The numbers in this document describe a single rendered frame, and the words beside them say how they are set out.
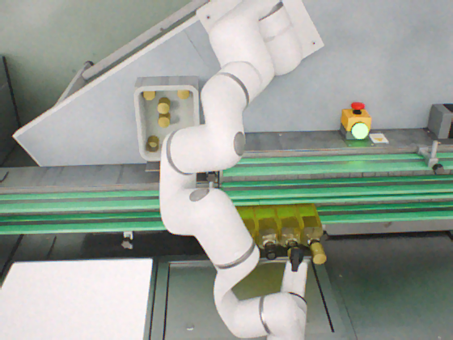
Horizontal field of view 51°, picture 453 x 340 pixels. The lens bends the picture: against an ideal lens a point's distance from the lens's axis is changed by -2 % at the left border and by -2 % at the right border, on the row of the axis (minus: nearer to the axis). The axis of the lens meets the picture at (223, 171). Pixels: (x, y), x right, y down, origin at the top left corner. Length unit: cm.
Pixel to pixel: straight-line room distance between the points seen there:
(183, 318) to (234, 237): 46
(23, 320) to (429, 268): 112
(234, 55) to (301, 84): 55
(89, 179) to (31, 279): 32
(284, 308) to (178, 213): 27
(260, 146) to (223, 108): 59
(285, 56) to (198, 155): 31
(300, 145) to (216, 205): 64
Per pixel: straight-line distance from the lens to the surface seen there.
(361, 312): 135
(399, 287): 144
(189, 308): 127
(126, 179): 144
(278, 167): 132
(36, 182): 150
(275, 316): 94
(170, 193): 88
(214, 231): 81
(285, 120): 147
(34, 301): 137
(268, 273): 137
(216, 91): 83
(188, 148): 84
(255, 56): 91
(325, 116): 149
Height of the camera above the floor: 207
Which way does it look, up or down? 60 degrees down
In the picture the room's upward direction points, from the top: 175 degrees clockwise
